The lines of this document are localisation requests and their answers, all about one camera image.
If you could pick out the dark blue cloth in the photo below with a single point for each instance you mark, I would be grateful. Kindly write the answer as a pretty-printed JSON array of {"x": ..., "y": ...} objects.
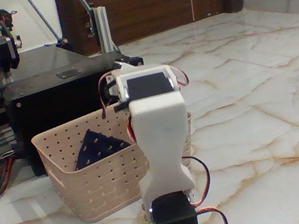
[{"x": 98, "y": 146}]

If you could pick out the small metal plate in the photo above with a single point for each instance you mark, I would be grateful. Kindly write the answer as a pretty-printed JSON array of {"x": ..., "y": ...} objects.
[{"x": 69, "y": 73}]

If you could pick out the black glossy printer base box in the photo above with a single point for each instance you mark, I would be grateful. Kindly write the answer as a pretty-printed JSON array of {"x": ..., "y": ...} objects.
[{"x": 59, "y": 104}]

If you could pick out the beige perforated plastic basket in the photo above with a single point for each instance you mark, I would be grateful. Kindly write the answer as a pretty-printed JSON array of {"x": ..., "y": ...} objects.
[{"x": 92, "y": 184}]

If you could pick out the brown wooden door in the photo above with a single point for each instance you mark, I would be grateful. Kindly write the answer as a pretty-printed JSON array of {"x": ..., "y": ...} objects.
[{"x": 143, "y": 6}]

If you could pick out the aluminium extrusion post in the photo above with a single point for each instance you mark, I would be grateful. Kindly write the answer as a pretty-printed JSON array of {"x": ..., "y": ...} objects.
[{"x": 103, "y": 30}]

